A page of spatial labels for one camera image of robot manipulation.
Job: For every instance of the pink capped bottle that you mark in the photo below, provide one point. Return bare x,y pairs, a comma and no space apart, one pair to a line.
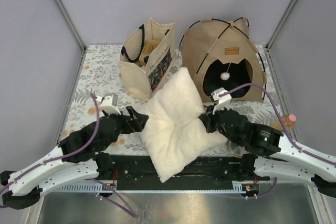
288,120

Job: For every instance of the beige pet tent fabric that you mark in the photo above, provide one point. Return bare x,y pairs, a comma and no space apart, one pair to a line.
208,79

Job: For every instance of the white pompom toy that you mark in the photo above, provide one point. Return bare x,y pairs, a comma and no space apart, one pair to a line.
226,75

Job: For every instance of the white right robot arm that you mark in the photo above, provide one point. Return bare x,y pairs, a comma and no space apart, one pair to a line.
271,153

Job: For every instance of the white slotted cable duct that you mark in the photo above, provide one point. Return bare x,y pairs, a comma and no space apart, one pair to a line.
177,185

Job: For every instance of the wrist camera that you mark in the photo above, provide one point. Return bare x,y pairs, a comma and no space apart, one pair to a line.
108,103
220,98

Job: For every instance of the cream canvas tote bag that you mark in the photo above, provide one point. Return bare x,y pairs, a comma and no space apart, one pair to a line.
142,82

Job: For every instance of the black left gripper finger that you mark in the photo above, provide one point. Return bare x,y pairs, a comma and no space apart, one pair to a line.
137,117
137,126

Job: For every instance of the stainless steel pet bowl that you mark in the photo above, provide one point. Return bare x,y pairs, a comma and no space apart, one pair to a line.
235,150

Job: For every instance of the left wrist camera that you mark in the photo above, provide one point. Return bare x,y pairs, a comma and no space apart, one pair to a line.
108,103

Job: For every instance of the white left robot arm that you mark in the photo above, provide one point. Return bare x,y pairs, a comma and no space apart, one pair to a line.
79,156

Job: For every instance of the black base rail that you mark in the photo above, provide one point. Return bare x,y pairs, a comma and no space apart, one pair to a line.
140,168

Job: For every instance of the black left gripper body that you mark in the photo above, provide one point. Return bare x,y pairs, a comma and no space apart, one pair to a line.
124,127

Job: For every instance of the white fluffy cushion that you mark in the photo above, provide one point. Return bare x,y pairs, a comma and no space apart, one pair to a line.
174,136

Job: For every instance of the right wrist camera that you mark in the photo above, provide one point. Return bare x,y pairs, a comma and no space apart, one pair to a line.
220,98

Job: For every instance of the brown cardboard box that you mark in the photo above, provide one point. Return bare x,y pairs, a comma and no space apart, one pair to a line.
148,48

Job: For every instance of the floral table mat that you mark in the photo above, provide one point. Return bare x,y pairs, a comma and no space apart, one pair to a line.
100,76

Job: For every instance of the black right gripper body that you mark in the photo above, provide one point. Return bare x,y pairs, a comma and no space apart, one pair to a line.
216,125

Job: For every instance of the black tent pole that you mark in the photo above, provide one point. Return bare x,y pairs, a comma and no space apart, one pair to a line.
246,64
212,38

